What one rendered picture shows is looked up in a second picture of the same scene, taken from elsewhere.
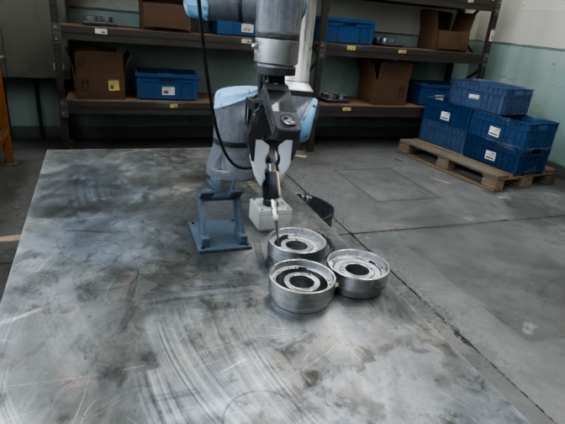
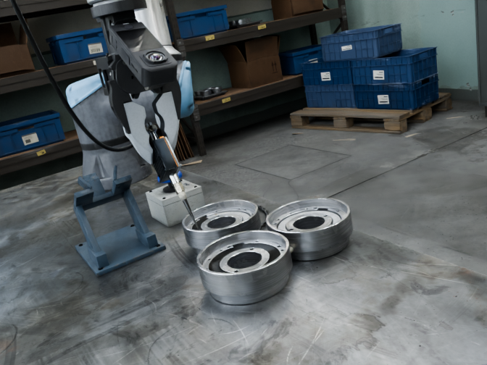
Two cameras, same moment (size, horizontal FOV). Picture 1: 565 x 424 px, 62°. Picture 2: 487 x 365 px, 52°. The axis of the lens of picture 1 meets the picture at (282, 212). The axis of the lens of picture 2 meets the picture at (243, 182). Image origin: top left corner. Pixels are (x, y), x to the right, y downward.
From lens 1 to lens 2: 0.19 m
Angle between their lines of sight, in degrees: 8
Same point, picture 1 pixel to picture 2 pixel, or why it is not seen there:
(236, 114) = (98, 106)
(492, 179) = (394, 121)
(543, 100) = (412, 32)
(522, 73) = (383, 14)
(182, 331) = not seen: outside the picture
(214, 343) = not seen: outside the picture
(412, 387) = (453, 340)
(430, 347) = (445, 282)
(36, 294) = not seen: outside the picture
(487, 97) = (359, 44)
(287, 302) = (234, 292)
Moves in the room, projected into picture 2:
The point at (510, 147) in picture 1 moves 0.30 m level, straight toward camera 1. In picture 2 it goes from (400, 85) to (401, 91)
